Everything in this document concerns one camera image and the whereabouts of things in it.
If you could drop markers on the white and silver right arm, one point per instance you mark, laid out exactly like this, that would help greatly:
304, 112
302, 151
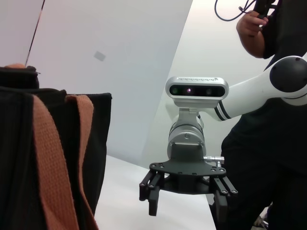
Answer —
251, 91

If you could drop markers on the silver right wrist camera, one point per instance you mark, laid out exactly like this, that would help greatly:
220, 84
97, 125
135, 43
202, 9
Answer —
196, 91

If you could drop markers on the operator forearm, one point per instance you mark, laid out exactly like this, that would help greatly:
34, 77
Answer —
254, 46

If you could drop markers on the person in black clothes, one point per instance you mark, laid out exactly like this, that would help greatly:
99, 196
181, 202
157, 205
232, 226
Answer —
268, 155

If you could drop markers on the operator hand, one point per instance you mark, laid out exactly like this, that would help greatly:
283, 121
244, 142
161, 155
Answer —
249, 24

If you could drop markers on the black handheld controller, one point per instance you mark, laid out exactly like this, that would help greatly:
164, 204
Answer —
263, 8

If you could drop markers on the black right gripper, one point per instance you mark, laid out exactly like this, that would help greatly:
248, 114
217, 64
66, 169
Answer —
187, 167

